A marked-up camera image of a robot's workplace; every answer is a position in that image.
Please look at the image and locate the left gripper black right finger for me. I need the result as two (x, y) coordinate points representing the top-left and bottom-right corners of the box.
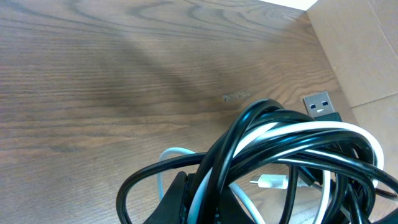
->
(217, 188), (254, 224)

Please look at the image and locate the black usb cable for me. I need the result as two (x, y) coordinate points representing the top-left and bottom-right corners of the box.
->
(115, 90), (398, 224)

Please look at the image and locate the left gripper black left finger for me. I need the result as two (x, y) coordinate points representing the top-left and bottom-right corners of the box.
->
(150, 171), (188, 224)

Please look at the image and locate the cardboard box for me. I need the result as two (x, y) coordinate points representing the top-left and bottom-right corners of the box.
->
(307, 0), (397, 159)

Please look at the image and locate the white usb cable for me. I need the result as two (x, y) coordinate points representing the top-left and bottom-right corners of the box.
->
(157, 121), (385, 224)

